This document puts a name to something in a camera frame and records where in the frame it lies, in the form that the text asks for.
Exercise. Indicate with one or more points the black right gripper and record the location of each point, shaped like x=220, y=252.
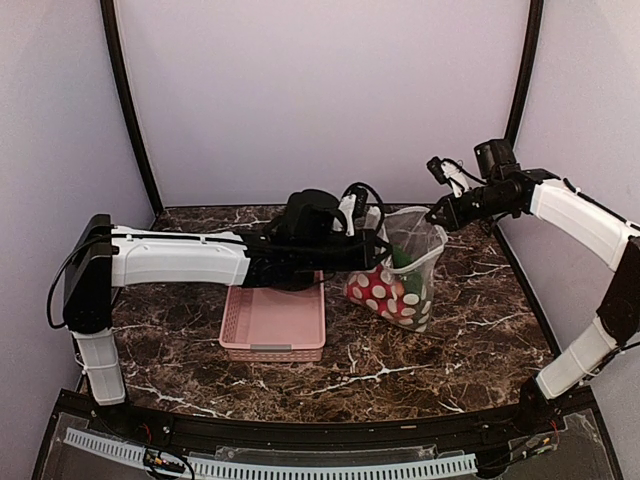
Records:
x=455, y=219

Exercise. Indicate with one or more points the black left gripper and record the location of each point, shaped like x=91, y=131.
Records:
x=365, y=259

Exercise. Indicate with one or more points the green cucumber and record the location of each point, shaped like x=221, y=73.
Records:
x=411, y=279

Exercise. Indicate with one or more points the clear zip top bag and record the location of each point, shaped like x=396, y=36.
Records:
x=425, y=243

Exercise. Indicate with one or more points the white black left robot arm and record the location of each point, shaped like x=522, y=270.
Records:
x=314, y=233

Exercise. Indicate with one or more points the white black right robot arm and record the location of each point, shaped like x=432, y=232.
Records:
x=609, y=244

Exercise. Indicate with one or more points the pink perforated plastic basket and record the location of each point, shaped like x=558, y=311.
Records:
x=269, y=325

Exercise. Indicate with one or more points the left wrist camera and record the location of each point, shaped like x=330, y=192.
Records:
x=352, y=206

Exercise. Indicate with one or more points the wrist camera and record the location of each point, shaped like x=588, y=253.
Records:
x=352, y=206
x=450, y=173

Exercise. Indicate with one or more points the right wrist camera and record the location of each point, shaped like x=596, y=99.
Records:
x=450, y=173

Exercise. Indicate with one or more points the black right corner post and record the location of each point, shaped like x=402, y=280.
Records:
x=525, y=71

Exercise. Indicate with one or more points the black corner post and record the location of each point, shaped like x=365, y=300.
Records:
x=525, y=71
x=128, y=109

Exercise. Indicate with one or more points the black front rail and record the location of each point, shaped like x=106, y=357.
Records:
x=184, y=433

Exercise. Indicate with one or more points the white slotted cable duct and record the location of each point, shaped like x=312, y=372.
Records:
x=245, y=463

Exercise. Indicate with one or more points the black left corner post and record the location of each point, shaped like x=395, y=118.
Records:
x=128, y=109

